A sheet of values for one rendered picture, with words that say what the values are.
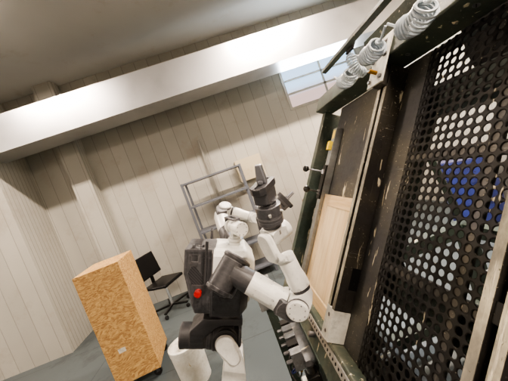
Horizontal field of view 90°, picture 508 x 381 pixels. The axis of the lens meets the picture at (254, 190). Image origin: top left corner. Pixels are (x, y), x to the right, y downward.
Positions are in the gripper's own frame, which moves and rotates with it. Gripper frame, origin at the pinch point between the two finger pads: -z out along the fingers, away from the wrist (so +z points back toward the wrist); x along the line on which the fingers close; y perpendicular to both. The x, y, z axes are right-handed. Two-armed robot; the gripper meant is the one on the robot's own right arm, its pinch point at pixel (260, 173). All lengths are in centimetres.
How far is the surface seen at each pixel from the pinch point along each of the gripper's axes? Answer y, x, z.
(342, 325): 18, 3, 65
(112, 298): -205, 39, 124
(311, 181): -6, 87, 37
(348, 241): 22.3, 16.3, 35.7
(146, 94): -250, 220, -63
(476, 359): 48, -30, 28
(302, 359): -3, 6, 94
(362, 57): 31, 34, -27
